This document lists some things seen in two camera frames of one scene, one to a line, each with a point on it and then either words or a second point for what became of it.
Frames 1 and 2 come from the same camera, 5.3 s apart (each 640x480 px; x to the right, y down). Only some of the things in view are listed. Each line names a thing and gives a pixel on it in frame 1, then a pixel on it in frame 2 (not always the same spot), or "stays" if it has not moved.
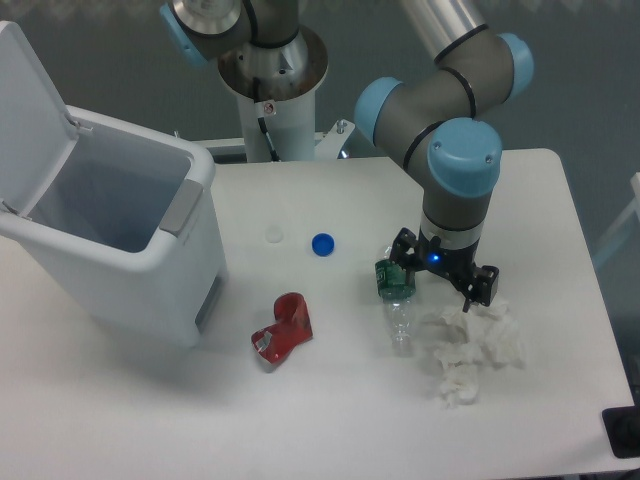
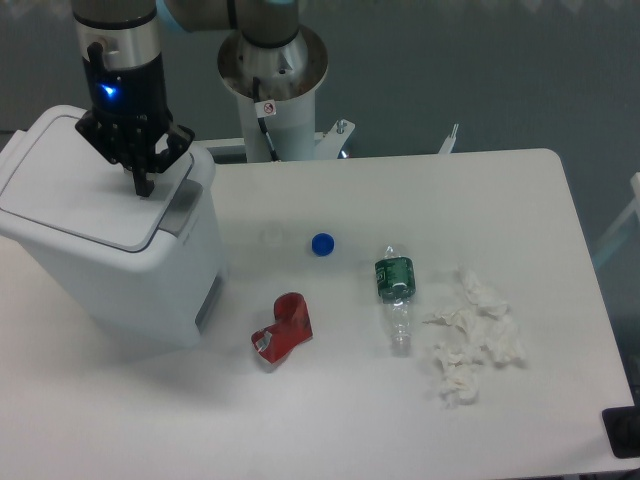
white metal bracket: [327, 144] stays
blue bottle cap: [323, 244] stays
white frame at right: [629, 215] stays
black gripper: [431, 252] -> [129, 120]
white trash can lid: [36, 134] -> [69, 185]
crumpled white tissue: [463, 342] stays
